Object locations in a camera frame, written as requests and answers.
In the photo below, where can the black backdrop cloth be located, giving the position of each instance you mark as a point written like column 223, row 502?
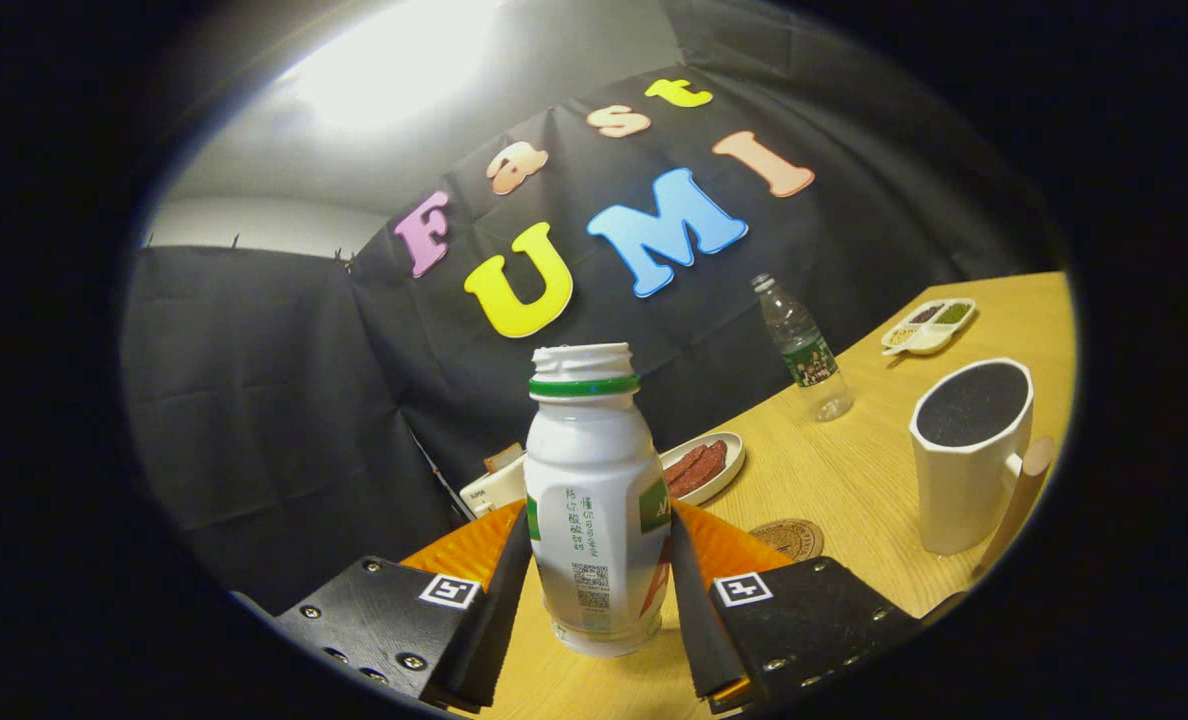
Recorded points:
column 274, row 400

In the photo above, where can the clear plastic water bottle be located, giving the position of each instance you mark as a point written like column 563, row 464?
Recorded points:
column 809, row 360

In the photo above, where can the red sausages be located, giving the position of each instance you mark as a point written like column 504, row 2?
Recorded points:
column 696, row 468

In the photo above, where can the white divided tray with beans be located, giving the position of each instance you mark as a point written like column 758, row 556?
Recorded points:
column 929, row 328

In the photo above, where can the wooden table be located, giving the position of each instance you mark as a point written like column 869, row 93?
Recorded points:
column 854, row 480

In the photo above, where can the white oval plate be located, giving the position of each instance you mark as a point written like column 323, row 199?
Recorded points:
column 732, row 470

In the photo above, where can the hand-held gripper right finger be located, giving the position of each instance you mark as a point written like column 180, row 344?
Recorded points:
column 699, row 620

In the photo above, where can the white juice bottle green label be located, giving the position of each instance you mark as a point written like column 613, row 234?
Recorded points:
column 594, row 480

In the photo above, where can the round cork coaster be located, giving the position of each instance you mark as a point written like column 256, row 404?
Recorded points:
column 789, row 538

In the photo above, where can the toast slice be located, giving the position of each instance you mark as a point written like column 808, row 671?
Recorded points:
column 502, row 458

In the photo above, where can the cream toaster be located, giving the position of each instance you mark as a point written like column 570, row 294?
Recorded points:
column 494, row 492

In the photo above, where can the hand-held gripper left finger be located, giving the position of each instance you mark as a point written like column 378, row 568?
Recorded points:
column 499, row 620

